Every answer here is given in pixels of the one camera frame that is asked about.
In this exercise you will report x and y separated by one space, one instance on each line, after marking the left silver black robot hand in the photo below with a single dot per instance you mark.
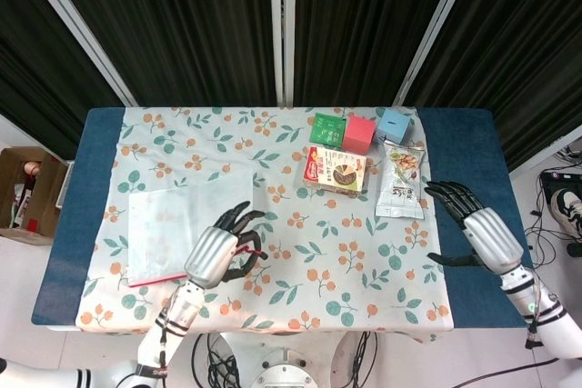
211 254

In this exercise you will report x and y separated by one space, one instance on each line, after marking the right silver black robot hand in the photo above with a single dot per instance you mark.
493 238

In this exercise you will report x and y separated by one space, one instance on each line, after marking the clear zip bag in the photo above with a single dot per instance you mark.
159 233

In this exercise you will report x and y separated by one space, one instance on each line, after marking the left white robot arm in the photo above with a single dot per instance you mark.
175 320

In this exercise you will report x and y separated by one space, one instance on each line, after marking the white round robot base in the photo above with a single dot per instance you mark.
284 374

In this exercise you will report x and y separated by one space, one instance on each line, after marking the white snack pouch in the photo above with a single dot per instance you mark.
402 179

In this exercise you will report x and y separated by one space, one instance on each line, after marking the black white sneaker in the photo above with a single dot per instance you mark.
568 211

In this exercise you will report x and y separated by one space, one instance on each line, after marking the black flat floor device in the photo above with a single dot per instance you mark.
557 181

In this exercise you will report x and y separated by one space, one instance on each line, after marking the floral patterned tablecloth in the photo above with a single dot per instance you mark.
327 279

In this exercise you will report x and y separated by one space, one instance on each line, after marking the biscuit box with pie picture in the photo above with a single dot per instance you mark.
334 172

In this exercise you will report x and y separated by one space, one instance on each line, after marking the light blue cube box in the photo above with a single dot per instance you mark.
393 126

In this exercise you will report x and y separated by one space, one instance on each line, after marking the green tea packet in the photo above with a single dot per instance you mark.
325 129

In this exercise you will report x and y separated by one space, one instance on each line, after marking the red cube box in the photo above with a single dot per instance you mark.
357 133

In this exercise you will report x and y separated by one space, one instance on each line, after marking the brown cardboard box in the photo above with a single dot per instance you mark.
41 197

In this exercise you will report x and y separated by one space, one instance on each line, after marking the black slatted partition panel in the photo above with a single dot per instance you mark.
41 79
182 20
523 52
364 20

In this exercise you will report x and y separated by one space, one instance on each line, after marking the white partition frame post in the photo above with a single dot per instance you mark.
77 29
282 29
436 29

